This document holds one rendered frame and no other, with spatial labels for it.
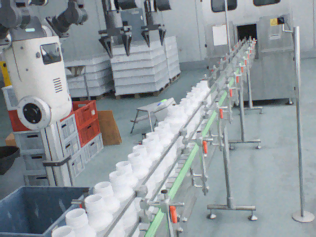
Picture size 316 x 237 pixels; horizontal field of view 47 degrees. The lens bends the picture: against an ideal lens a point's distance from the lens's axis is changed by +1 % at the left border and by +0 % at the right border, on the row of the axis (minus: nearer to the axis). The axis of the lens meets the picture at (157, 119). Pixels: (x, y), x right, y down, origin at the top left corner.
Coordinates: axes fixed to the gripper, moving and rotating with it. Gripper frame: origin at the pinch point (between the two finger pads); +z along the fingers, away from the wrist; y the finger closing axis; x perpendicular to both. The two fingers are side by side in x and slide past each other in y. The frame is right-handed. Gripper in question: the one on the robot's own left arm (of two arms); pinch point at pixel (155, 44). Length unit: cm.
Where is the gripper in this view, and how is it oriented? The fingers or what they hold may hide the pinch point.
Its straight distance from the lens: 170.1
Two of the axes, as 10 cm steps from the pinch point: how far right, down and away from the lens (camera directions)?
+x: -2.9, 2.7, -9.2
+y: -9.5, 0.5, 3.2
